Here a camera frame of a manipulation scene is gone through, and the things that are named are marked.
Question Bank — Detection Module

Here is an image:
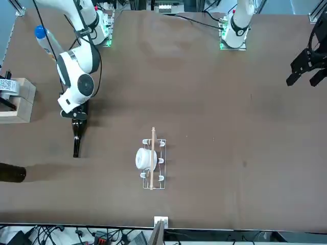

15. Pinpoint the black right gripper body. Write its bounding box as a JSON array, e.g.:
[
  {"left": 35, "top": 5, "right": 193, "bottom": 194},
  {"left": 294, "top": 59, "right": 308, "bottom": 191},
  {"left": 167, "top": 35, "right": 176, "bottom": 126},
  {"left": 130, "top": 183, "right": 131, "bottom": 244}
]
[{"left": 60, "top": 102, "right": 89, "bottom": 120}]

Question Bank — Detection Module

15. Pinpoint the white wire cup rack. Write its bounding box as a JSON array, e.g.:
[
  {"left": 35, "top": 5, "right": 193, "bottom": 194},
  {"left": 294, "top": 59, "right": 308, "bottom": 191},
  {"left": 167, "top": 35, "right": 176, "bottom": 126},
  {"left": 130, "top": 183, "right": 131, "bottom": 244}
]
[{"left": 141, "top": 138, "right": 167, "bottom": 190}]

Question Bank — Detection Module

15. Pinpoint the grey power adapter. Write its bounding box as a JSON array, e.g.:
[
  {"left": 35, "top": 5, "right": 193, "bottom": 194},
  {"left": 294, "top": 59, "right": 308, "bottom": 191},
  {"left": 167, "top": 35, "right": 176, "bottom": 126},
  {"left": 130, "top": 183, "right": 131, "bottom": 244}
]
[{"left": 131, "top": 231, "right": 148, "bottom": 245}]

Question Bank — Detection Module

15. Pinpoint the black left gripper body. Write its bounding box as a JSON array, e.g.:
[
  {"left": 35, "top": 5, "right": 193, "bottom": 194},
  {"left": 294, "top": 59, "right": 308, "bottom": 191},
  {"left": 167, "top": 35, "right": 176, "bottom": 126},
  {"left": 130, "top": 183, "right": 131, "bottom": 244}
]
[{"left": 310, "top": 21, "right": 327, "bottom": 69}]

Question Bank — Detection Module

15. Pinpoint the wooden block stand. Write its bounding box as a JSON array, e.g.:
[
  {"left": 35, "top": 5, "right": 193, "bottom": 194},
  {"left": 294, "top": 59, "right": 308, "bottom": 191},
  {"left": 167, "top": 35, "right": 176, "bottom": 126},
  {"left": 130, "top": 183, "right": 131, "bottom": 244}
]
[{"left": 0, "top": 78, "right": 36, "bottom": 125}]

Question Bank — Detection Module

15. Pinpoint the dark green glass bottle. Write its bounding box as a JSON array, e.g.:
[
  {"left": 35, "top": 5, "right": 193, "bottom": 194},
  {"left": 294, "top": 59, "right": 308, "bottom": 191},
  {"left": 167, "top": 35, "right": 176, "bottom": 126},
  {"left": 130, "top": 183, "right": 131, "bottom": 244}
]
[{"left": 72, "top": 102, "right": 89, "bottom": 158}]

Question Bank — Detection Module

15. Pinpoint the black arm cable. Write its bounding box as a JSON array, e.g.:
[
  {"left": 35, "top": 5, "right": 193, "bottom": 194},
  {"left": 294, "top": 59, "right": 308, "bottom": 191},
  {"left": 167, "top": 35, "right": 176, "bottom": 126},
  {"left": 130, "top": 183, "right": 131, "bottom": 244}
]
[{"left": 32, "top": 0, "right": 103, "bottom": 97}]

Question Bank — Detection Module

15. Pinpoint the clear plastic bottle blue cap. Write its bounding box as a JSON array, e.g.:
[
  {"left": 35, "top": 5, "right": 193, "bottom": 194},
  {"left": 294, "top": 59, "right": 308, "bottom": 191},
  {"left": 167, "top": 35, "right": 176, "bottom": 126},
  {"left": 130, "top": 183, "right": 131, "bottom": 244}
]
[{"left": 34, "top": 24, "right": 64, "bottom": 61}]

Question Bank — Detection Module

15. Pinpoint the white cup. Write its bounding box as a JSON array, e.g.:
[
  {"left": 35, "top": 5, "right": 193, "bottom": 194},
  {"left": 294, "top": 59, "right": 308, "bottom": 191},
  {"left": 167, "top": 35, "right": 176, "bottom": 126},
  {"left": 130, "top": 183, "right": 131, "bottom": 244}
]
[{"left": 134, "top": 148, "right": 157, "bottom": 170}]

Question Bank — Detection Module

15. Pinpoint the white QR code label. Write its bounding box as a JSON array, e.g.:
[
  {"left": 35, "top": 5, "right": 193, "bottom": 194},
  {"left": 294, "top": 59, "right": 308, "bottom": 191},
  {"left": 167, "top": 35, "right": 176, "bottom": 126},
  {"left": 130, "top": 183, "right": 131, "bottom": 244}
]
[{"left": 0, "top": 79, "right": 16, "bottom": 92}]

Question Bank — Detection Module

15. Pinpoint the brown glass bottle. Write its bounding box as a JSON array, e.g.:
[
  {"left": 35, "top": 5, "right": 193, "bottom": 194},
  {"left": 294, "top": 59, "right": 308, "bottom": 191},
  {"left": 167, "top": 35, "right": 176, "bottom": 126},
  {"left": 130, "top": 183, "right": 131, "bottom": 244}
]
[{"left": 0, "top": 163, "right": 27, "bottom": 183}]

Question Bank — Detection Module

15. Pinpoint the aluminium camera post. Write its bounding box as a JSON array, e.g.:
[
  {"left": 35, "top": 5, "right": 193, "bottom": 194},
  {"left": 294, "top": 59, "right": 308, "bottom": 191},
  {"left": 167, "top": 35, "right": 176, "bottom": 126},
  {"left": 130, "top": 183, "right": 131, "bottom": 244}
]
[{"left": 148, "top": 216, "right": 169, "bottom": 245}]

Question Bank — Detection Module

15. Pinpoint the black cable loop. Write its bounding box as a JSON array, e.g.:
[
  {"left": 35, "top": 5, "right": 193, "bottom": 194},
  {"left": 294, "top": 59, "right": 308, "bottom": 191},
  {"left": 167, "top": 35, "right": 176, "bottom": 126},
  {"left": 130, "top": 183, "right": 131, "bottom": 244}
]
[{"left": 308, "top": 17, "right": 324, "bottom": 52}]

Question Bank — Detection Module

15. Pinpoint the black base cable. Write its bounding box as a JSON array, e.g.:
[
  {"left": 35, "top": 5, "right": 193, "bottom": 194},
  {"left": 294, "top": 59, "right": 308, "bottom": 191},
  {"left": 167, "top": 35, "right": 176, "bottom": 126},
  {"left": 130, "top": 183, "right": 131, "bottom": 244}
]
[{"left": 163, "top": 13, "right": 225, "bottom": 33}]

